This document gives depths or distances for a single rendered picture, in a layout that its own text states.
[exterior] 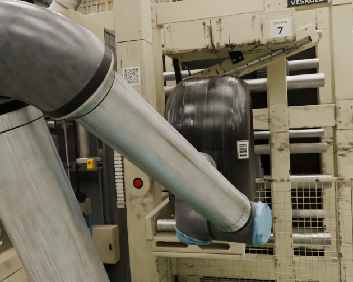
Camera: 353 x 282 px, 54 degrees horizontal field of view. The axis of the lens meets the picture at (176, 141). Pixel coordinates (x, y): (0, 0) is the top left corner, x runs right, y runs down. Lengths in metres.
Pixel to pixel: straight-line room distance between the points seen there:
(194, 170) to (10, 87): 0.30
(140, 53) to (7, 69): 1.09
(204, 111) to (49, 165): 0.77
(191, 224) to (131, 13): 0.98
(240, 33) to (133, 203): 0.90
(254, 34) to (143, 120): 1.24
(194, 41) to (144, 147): 1.24
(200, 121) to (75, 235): 0.74
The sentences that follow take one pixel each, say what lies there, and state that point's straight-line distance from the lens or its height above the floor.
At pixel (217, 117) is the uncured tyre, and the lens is 1.19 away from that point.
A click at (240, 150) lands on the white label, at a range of 1.18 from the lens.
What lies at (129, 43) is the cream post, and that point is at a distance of 1.51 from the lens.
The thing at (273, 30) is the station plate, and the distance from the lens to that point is 1.67.
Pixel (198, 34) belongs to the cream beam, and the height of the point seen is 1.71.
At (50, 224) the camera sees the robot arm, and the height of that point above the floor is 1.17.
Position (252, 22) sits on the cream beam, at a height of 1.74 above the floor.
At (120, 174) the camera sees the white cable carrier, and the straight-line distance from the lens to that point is 1.52.
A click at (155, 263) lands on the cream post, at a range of 1.56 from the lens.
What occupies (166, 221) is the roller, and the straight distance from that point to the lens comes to 1.41.
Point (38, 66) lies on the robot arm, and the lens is 0.41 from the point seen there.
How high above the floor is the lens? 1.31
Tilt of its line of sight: 3 degrees down
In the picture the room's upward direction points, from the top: 3 degrees counter-clockwise
